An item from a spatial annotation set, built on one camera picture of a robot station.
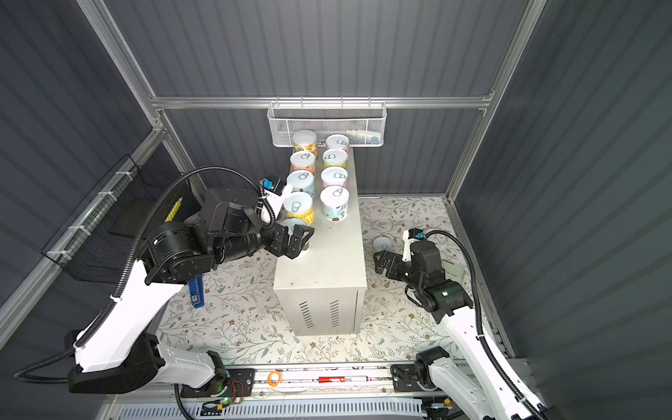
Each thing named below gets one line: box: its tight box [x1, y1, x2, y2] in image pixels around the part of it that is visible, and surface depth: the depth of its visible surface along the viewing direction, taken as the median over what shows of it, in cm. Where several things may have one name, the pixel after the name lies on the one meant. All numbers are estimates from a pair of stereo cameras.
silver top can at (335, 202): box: [319, 184, 350, 223], surface depth 67 cm
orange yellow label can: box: [292, 129, 319, 155], surface depth 80 cm
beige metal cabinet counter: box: [273, 147, 368, 336], surface depth 61 cm
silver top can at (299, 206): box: [283, 191, 316, 226], surface depth 65 cm
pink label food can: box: [325, 133, 350, 153], surface depth 82 cm
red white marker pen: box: [318, 376, 369, 384], surface depth 75 cm
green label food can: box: [322, 148, 349, 169], surface depth 77 cm
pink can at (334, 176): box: [320, 166, 349, 189], surface depth 72 cm
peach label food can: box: [289, 150, 316, 175], surface depth 77 cm
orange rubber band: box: [266, 370, 283, 388], surface depth 75 cm
